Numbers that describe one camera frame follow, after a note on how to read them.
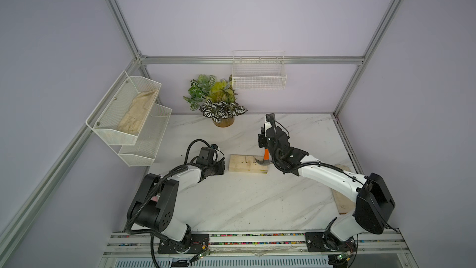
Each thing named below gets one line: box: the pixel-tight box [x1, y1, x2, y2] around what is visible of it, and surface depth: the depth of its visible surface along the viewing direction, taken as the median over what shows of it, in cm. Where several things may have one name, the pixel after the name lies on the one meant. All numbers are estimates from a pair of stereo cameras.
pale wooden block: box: [228, 154, 269, 174], surface depth 95 cm
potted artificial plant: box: [182, 74, 248, 128], surface depth 98 cm
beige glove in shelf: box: [117, 88, 159, 134], surface depth 81 cm
